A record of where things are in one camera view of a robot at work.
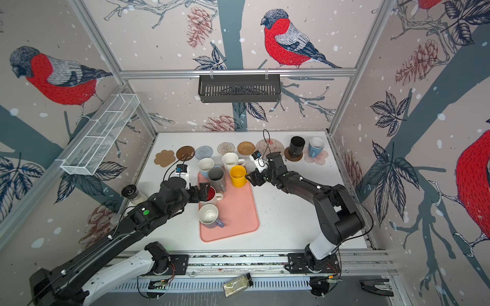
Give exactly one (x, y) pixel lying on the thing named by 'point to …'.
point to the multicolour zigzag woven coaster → (225, 147)
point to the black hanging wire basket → (239, 89)
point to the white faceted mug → (231, 159)
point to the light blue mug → (204, 165)
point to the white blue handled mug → (316, 146)
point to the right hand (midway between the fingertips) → (249, 175)
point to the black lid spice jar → (131, 193)
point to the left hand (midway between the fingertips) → (200, 184)
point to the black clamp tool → (377, 286)
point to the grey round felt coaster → (203, 152)
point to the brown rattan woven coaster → (246, 148)
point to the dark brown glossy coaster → (185, 153)
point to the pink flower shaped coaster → (319, 159)
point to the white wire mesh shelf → (91, 152)
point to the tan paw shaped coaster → (164, 158)
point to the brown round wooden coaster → (290, 157)
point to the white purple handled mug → (208, 217)
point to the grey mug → (216, 175)
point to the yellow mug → (238, 176)
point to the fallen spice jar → (237, 284)
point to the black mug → (296, 146)
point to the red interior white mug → (212, 196)
